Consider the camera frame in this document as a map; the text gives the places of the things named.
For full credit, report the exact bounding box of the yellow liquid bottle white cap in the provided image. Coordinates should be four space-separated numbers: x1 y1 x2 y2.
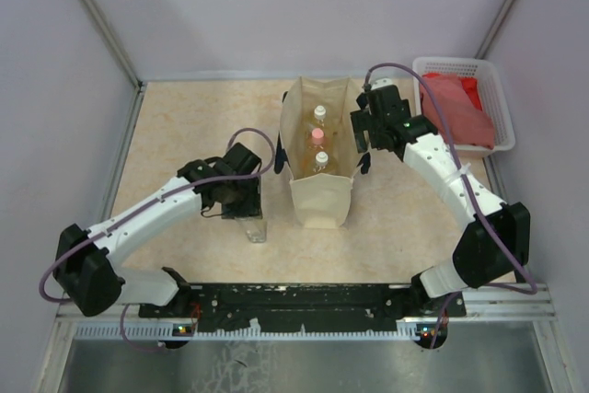
304 105 337 131

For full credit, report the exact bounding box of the aluminium rail frame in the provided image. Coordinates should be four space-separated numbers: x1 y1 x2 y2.
56 283 556 350

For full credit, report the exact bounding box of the amber bottle white cap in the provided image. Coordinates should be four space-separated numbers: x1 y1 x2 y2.
302 150 340 179

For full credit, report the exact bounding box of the white plastic basket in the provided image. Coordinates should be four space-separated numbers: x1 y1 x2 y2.
412 56 515 158

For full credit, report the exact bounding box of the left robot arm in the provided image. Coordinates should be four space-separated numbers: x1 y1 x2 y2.
52 143 261 317

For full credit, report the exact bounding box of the beige canvas bag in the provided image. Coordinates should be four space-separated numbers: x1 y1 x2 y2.
274 77 364 229

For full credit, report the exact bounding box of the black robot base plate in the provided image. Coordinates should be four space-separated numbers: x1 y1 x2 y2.
139 283 467 347

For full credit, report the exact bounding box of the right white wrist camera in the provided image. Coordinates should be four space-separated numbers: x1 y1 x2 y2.
367 77 396 90

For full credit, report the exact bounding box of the pink red cloth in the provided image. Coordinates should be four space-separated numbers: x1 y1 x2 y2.
422 73 495 149

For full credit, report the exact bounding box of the clear bottle black cap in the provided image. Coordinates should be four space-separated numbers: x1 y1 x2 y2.
237 217 268 244

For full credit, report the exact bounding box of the pink cap orange bottle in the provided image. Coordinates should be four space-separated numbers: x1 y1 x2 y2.
305 128 335 155

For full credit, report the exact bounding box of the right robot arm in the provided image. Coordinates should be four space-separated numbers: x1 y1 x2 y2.
351 85 531 316

